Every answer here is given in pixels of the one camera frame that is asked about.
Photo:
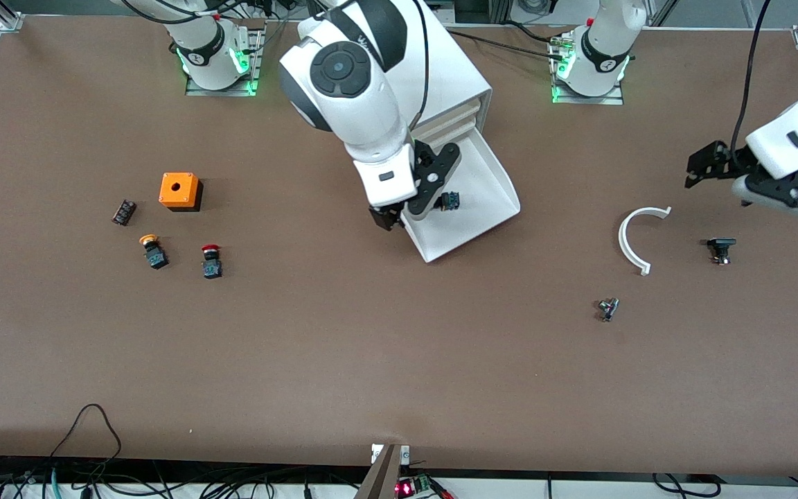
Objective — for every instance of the yellow push button switch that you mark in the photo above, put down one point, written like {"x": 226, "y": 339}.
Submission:
{"x": 155, "y": 255}

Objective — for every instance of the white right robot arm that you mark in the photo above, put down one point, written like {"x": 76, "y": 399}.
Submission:
{"x": 357, "y": 90}

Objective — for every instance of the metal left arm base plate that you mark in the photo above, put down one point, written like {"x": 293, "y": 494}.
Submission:
{"x": 607, "y": 100}

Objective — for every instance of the small metal clamp part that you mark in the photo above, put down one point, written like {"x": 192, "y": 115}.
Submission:
{"x": 608, "y": 308}

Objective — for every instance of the circuit board with red light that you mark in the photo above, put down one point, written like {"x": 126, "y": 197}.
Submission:
{"x": 406, "y": 488}

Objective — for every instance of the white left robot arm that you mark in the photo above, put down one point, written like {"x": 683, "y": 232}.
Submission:
{"x": 797, "y": 138}

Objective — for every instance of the blue button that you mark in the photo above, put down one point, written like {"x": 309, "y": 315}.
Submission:
{"x": 450, "y": 202}

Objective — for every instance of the orange box with hole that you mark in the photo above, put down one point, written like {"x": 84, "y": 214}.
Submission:
{"x": 179, "y": 188}

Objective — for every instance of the small black contact block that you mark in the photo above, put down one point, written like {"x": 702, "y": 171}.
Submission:
{"x": 124, "y": 213}

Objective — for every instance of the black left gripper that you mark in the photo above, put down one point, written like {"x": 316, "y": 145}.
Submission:
{"x": 723, "y": 161}

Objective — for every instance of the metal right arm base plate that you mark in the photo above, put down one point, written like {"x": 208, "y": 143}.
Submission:
{"x": 194, "y": 89}

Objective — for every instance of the white curved plastic piece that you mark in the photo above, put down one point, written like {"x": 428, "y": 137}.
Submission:
{"x": 625, "y": 242}

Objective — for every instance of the red mushroom push button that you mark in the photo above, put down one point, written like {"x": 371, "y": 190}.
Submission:
{"x": 211, "y": 263}

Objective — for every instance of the grey camera stand bracket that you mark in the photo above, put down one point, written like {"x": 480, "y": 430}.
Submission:
{"x": 385, "y": 475}

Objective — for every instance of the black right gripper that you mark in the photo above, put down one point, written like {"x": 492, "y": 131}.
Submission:
{"x": 384, "y": 216}

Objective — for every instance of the small black knob part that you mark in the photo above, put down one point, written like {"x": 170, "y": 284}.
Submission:
{"x": 720, "y": 244}

